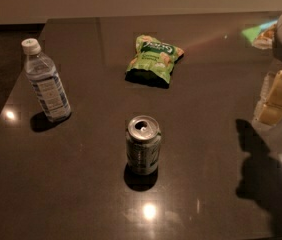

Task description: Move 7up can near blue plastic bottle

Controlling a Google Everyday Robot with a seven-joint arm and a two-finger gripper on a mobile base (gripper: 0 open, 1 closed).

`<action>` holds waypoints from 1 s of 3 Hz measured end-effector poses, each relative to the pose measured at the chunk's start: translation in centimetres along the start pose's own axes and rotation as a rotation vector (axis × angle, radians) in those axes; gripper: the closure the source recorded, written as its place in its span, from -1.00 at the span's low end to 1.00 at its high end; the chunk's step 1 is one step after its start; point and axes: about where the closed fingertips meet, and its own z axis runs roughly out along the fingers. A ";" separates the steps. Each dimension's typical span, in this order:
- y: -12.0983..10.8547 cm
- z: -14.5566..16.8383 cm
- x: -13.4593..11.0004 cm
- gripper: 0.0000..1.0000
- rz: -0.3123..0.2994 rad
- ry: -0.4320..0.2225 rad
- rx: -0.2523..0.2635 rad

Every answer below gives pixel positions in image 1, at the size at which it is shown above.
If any green snack bag at edge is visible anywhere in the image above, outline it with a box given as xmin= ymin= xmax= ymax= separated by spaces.
xmin=242 ymin=20 xmax=277 ymax=50

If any green 7up soda can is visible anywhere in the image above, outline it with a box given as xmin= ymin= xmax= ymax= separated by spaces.
xmin=126 ymin=115 xmax=162 ymax=175

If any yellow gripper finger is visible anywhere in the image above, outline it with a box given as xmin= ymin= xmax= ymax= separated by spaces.
xmin=254 ymin=72 xmax=276 ymax=121
xmin=259 ymin=70 xmax=282 ymax=126

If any clear blue-label plastic bottle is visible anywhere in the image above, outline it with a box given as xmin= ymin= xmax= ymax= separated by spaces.
xmin=21 ymin=38 xmax=71 ymax=123

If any green chip bag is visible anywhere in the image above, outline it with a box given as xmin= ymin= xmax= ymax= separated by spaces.
xmin=125 ymin=35 xmax=184 ymax=89

